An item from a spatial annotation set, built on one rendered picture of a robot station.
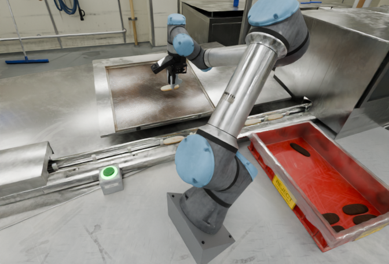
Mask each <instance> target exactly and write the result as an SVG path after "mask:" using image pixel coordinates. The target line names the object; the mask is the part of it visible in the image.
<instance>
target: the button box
mask: <svg viewBox="0 0 389 264"><path fill-rule="evenodd" d="M111 166H114V167H116V169H117V174H116V175H115V176H114V177H113V178H111V179H103V178H102V176H101V172H102V170H103V169H104V168H106V167H109V166H106V167H102V168H99V169H98V170H99V183H100V187H101V189H102V192H103V194H104V195H108V194H111V193H115V192H118V191H121V190H123V181H122V179H123V178H122V175H123V171H122V170H120V168H119V164H114V165H111Z"/></svg>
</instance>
